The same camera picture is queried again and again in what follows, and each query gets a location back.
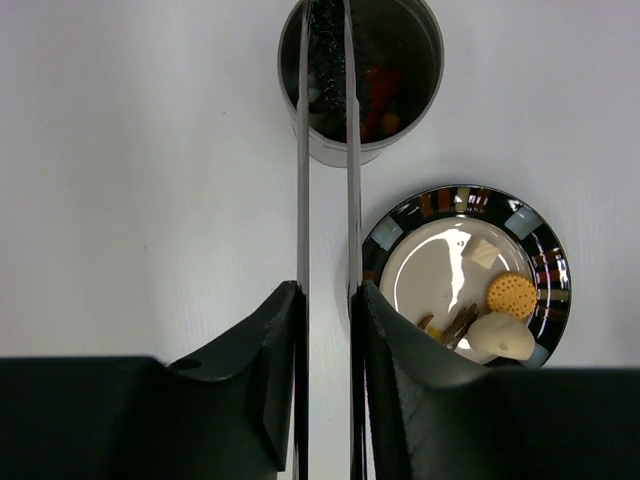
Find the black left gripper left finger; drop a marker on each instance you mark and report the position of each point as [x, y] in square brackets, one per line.
[234, 396]

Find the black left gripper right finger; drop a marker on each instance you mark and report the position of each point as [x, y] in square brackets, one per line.
[433, 415]

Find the orange fried food piece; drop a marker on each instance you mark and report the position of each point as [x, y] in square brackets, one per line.
[390, 124]

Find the red sausage piece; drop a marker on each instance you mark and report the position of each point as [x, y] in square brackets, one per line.
[383, 87]

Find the black seaweed food piece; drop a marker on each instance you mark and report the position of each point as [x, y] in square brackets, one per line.
[327, 59]

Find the metal tongs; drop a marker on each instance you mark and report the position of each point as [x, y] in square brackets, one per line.
[358, 457]

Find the brown mushroom food piece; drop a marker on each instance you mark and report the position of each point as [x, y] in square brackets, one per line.
[451, 336]

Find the yellow round cracker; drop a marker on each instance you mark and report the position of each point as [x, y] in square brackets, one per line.
[513, 294]

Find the dark rimmed striped plate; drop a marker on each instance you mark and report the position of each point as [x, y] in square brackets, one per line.
[413, 255]

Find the white cube food piece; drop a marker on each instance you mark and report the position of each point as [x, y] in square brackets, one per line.
[481, 252]

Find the grey cylindrical container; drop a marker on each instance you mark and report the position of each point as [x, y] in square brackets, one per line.
[402, 34]

